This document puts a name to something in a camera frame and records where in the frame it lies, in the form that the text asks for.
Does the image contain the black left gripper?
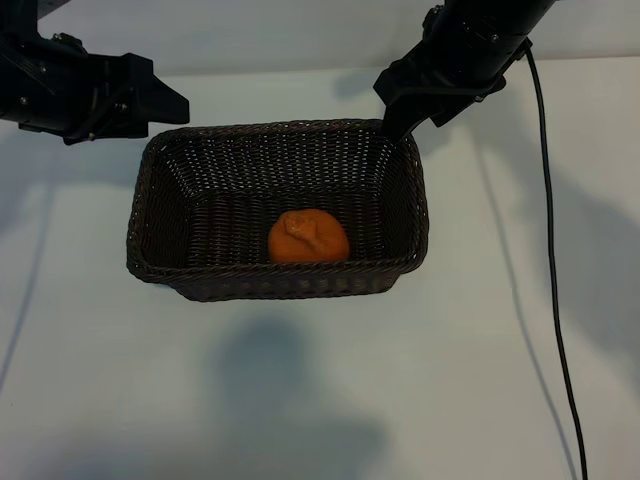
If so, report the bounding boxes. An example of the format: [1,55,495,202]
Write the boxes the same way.
[0,0,190,146]

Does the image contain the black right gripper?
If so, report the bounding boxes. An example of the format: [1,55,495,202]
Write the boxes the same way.
[373,4,534,144]

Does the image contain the dark brown wicker basket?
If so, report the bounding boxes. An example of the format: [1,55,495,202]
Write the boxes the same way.
[124,118,430,302]

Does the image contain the orange fruit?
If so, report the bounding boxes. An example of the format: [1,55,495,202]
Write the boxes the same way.
[267,208,351,265]

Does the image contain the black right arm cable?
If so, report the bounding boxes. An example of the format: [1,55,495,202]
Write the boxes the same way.
[523,47,590,480]

